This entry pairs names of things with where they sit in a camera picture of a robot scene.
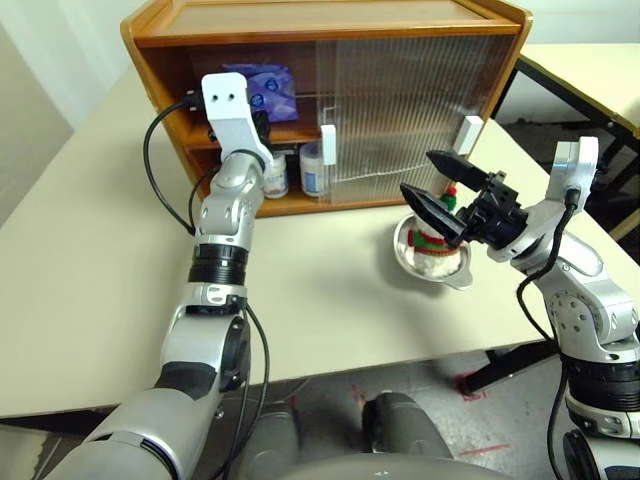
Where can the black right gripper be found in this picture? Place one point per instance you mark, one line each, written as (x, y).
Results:
(495, 220)

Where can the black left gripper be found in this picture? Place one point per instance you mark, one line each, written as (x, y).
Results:
(261, 125)

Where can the purple tissue pack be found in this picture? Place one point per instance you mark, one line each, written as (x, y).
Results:
(277, 95)

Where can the white plastic bottle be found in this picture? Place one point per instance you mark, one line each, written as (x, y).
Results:
(276, 177)
(312, 170)

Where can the silver metal bowl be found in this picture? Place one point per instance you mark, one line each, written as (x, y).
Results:
(401, 247)

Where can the snowman plush toy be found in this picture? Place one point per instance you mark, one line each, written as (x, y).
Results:
(432, 262)

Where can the ribbed translucent sliding door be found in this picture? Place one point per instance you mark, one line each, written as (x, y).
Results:
(325, 75)
(500, 55)

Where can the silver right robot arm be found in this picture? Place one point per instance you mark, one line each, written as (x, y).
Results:
(590, 310)

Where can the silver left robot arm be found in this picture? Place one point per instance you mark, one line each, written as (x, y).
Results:
(225, 210)

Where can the brown wooden cabinet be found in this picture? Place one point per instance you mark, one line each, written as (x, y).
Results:
(160, 75)

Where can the black table leg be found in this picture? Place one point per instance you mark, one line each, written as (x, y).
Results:
(500, 370)

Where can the beige side table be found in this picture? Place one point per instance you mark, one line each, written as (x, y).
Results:
(590, 70)

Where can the grey right robot leg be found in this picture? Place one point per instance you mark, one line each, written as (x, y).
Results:
(400, 425)

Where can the grey robot leg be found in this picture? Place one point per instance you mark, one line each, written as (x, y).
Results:
(272, 435)
(400, 425)

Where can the light grey robot torso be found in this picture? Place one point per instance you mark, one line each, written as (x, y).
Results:
(390, 470)

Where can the grey left robot leg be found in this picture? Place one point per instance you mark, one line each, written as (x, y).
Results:
(272, 435)

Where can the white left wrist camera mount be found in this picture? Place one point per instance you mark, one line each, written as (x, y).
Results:
(225, 100)

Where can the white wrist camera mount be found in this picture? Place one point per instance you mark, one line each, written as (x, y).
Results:
(582, 160)
(225, 100)

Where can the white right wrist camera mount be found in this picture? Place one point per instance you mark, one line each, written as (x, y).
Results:
(582, 160)

